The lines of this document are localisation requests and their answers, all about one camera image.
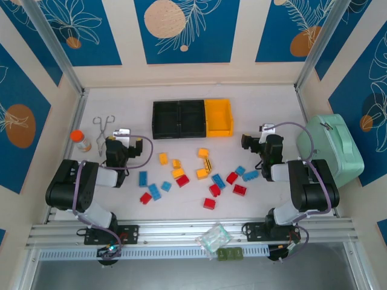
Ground metal tongs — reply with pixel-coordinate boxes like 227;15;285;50
92;114;116;157

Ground orange-capped small bottle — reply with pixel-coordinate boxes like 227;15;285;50
70;129;92;153

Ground yellow plastic bin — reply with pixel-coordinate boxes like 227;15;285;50
204;98;235;138

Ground black plastic bin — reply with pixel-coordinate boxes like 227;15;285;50
178;99;208;139
152;100;181;140

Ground mint green zip case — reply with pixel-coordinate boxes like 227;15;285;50
296;114;365;190

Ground clear plastic bag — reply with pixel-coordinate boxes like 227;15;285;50
195;222;232;259

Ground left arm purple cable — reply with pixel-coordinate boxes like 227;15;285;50
72;134;154;261

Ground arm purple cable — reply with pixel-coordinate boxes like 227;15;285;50
265;121;333;263
72;134;154;261

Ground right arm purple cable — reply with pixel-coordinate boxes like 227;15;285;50
265;121;333;263

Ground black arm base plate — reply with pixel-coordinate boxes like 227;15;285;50
83;225;140;245
244;222;303;242

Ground aluminium rail frame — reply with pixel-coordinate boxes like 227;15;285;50
25;216;360;250

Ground slotted grey cable duct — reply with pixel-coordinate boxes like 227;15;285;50
38;245;270;261

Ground aluminium frame post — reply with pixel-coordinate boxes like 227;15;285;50
294;0;354;91
22;0;85;95

